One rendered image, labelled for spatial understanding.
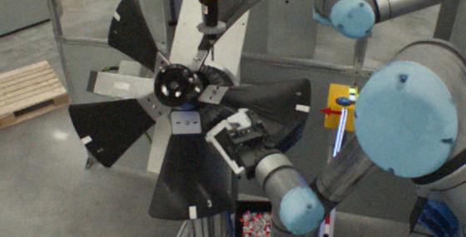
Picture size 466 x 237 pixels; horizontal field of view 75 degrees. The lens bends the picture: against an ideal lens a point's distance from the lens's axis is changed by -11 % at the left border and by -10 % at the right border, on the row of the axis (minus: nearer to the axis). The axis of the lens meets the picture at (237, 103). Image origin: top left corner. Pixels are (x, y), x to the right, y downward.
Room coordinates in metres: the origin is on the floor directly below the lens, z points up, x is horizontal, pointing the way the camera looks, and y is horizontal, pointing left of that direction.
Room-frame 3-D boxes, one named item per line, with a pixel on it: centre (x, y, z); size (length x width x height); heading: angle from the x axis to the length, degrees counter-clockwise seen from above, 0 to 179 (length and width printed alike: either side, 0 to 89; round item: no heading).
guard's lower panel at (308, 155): (1.49, -0.14, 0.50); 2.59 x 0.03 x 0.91; 74
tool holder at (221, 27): (0.81, 0.07, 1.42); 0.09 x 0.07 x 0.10; 19
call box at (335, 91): (0.98, -0.36, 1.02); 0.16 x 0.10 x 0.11; 164
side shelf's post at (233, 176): (1.36, 0.02, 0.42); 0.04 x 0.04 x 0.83; 74
